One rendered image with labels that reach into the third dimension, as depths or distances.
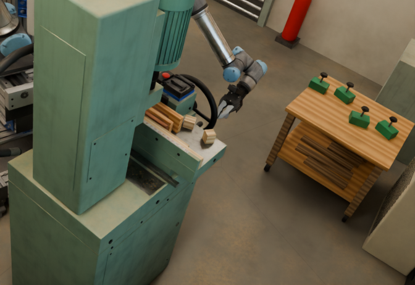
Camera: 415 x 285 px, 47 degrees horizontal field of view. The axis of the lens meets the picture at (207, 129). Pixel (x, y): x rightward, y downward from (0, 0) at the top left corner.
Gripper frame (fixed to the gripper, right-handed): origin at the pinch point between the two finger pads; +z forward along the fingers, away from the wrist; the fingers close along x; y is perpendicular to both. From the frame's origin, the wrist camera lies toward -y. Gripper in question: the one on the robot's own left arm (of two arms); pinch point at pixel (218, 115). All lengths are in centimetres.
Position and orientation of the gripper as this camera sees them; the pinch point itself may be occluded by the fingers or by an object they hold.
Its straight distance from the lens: 220.5
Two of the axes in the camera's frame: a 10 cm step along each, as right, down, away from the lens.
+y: 0.7, 4.2, 9.0
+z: -6.0, 7.4, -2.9
